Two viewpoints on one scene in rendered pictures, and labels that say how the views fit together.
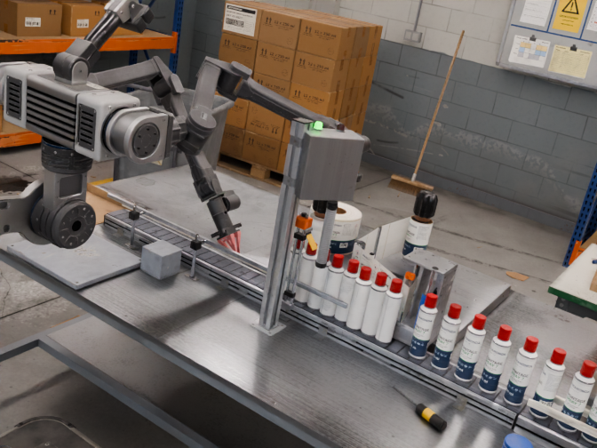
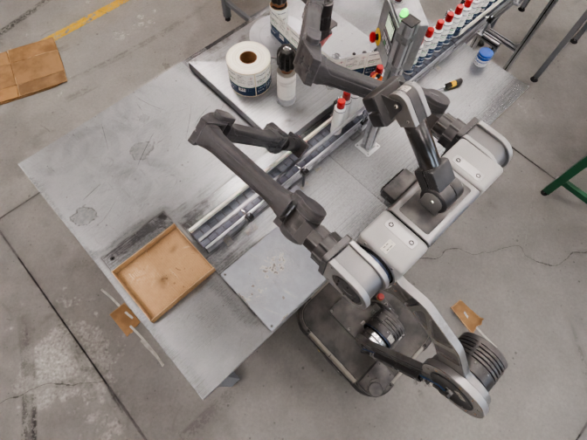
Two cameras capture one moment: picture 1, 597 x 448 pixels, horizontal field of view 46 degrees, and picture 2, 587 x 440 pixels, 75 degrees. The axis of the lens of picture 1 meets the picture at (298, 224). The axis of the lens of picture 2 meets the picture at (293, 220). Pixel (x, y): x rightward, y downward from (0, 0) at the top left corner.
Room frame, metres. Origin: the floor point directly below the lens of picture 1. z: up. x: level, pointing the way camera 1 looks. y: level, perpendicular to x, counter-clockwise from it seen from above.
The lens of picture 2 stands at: (2.06, 1.14, 2.33)
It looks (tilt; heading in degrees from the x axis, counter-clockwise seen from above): 66 degrees down; 282
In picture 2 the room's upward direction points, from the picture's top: 3 degrees clockwise
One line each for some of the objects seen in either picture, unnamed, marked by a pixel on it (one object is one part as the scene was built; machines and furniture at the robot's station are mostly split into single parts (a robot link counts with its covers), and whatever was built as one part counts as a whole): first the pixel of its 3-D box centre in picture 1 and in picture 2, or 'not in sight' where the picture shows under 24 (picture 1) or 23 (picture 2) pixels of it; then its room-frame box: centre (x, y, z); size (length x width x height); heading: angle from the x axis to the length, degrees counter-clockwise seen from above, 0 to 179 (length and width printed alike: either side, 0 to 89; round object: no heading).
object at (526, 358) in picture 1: (521, 370); (452, 24); (1.70, -0.67, 0.98); 0.05 x 0.05 x 0.20
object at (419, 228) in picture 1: (419, 227); (279, 10); (2.54, -0.46, 1.04); 0.09 x 0.09 x 0.29
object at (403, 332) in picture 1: (419, 299); not in sight; (1.97, -0.41, 1.01); 0.14 x 0.13 x 0.26; 59
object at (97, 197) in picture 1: (85, 204); (164, 271); (2.62, 0.86, 0.85); 0.30 x 0.26 x 0.04; 59
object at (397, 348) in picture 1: (284, 298); (339, 128); (2.11, 0.00, 0.86); 1.65 x 0.08 x 0.04; 59
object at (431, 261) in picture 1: (430, 260); not in sight; (1.98, -0.41, 1.14); 0.14 x 0.11 x 0.01; 59
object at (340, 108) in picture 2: not in sight; (338, 116); (2.12, 0.04, 0.98); 0.05 x 0.05 x 0.20
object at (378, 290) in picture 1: (375, 303); not in sight; (1.95, -0.27, 0.98); 0.05 x 0.05 x 0.20
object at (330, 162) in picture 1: (325, 164); (398, 32); (1.98, -0.05, 1.38); 0.17 x 0.10 x 0.19; 114
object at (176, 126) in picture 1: (166, 131); (450, 131); (1.79, 0.38, 1.45); 0.09 x 0.08 x 0.12; 59
